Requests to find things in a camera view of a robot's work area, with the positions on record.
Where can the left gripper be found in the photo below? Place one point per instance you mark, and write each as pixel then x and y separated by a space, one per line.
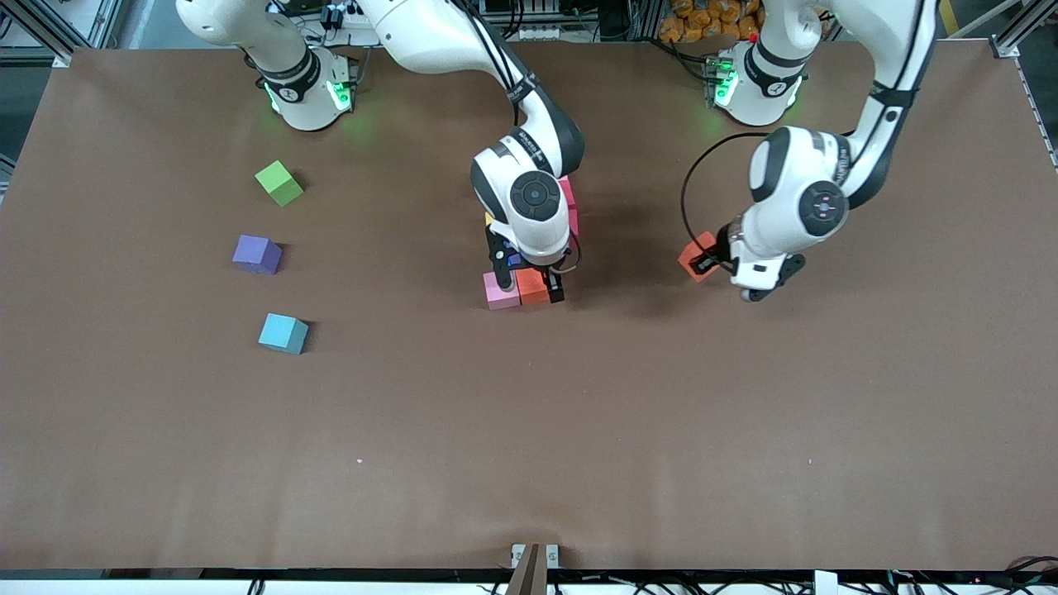
pixel 716 252

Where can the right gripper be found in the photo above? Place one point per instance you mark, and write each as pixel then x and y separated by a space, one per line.
pixel 554 283

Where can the orange foam cube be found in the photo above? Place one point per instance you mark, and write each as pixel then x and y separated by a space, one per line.
pixel 533 287
pixel 702 241

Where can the pink foam cube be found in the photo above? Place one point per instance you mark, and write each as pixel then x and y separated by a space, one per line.
pixel 498 293

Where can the red foam cube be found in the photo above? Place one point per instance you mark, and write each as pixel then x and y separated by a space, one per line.
pixel 566 192
pixel 573 223

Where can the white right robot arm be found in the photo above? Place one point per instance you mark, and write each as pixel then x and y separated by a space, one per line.
pixel 537 231

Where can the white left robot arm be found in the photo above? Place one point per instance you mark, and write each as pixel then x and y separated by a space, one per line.
pixel 793 207

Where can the brown paper table cover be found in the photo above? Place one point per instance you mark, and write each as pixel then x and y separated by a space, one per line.
pixel 529 430

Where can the bag of orange snacks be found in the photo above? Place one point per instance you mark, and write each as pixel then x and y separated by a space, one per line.
pixel 711 21

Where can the blue foam cube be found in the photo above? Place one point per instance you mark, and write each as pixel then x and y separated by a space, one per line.
pixel 283 333

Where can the black equipment rack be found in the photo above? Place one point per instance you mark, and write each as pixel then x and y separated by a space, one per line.
pixel 554 16

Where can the green foam cube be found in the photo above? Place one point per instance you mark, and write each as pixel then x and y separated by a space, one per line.
pixel 279 183

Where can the white power strip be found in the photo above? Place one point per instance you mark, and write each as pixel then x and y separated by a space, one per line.
pixel 354 15

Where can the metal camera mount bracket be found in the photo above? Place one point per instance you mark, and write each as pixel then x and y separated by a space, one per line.
pixel 535 566

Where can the aluminium frame profile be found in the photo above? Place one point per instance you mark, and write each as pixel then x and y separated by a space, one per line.
pixel 37 29
pixel 1021 29

